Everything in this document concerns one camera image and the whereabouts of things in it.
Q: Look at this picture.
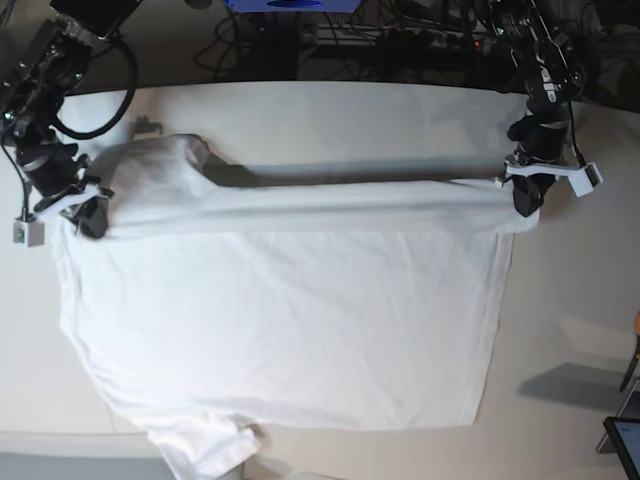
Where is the white T-shirt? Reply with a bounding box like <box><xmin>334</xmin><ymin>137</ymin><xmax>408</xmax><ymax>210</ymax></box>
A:
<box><xmin>51</xmin><ymin>135</ymin><xmax>537</xmax><ymax>479</ymax></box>

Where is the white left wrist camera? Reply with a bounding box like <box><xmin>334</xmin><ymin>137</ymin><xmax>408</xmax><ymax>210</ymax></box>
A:
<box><xmin>568</xmin><ymin>163</ymin><xmax>603</xmax><ymax>197</ymax></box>

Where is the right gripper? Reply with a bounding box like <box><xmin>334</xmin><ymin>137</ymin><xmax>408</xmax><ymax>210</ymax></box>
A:
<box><xmin>33</xmin><ymin>174</ymin><xmax>113</xmax><ymax>222</ymax></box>

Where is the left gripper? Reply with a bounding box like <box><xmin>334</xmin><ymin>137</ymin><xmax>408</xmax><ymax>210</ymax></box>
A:
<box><xmin>502</xmin><ymin>150</ymin><xmax>574</xmax><ymax>217</ymax></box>

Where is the grey monitor stand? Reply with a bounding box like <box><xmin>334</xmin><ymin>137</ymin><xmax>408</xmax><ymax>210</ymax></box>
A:
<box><xmin>595</xmin><ymin>379</ymin><xmax>640</xmax><ymax>454</ymax></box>

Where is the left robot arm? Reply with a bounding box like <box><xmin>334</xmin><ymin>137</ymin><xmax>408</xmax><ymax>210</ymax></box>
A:
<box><xmin>78</xmin><ymin>1</ymin><xmax>574</xmax><ymax>240</ymax></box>

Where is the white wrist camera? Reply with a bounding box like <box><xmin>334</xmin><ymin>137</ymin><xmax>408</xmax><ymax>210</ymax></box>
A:
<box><xmin>568</xmin><ymin>163</ymin><xmax>603</xmax><ymax>197</ymax></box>
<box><xmin>13</xmin><ymin>220</ymin><xmax>45</xmax><ymax>248</ymax></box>

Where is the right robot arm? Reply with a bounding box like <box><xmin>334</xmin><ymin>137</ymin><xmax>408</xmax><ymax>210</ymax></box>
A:
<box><xmin>1</xmin><ymin>1</ymin><xmax>140</xmax><ymax>237</ymax></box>

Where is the blue box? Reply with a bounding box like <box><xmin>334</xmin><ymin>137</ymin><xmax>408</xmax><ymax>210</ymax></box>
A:
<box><xmin>225</xmin><ymin>0</ymin><xmax>361</xmax><ymax>13</ymax></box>

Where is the computer monitor screen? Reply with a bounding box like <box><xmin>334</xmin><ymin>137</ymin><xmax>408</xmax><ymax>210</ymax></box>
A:
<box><xmin>603</xmin><ymin>417</ymin><xmax>639</xmax><ymax>480</ymax></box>

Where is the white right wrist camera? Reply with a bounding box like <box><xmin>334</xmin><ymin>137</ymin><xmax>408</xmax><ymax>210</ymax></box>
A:
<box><xmin>13</xmin><ymin>220</ymin><xmax>45</xmax><ymax>248</ymax></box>

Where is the black power strip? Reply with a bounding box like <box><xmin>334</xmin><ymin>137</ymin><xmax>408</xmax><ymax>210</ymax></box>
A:
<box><xmin>303</xmin><ymin>25</ymin><xmax>465</xmax><ymax>50</ymax></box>

